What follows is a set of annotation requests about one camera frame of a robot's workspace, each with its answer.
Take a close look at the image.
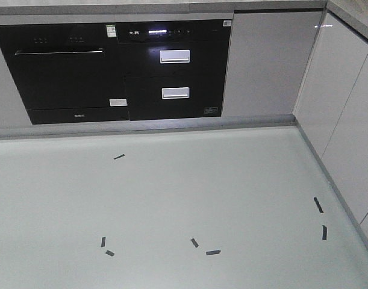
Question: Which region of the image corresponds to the grey cabinet door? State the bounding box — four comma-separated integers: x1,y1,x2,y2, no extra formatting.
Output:
222,11,322,117
295,13,368,222

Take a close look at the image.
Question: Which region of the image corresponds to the grey right cabinet door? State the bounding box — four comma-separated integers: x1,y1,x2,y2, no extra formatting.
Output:
295,13,368,222

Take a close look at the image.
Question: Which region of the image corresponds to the black drawer appliance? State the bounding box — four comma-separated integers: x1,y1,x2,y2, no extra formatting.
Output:
116,19,231,120

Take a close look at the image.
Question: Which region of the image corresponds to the black built-in oven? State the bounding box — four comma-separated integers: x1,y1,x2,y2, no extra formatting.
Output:
0,23,129,125

